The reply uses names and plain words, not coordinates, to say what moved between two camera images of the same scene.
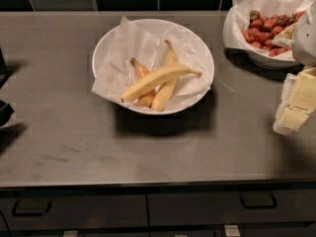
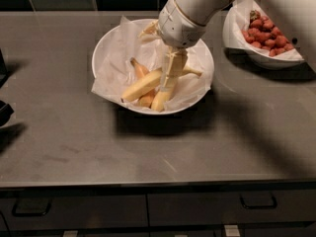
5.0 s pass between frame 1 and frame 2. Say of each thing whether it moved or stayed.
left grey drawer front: stayed
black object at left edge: stayed
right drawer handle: stayed
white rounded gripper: moved
